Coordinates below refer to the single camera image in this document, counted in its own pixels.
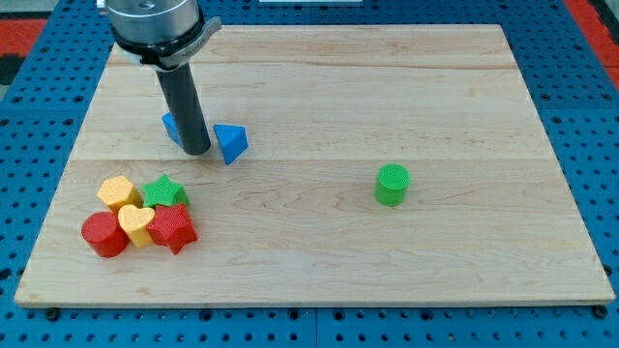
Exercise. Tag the blue triangle block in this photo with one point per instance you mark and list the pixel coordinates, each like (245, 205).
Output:
(232, 140)

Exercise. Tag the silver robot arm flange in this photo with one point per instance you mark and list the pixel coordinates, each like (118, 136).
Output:
(162, 34)

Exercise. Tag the wooden board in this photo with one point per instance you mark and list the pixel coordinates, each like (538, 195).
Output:
(488, 218)

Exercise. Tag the green cylinder block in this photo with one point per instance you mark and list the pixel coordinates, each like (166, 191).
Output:
(392, 183)

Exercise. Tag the red star block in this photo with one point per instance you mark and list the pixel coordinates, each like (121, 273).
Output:
(172, 227)

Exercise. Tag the green star block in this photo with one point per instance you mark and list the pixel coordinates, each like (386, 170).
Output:
(164, 192)

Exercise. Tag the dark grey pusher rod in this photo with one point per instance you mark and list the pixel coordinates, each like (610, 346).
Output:
(184, 106)

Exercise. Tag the yellow heart block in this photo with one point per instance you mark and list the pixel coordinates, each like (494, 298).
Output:
(134, 223)

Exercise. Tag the yellow hexagon block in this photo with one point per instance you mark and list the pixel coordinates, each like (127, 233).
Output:
(117, 192)

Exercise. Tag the red cylinder block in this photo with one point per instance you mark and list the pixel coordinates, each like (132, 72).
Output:
(103, 233)

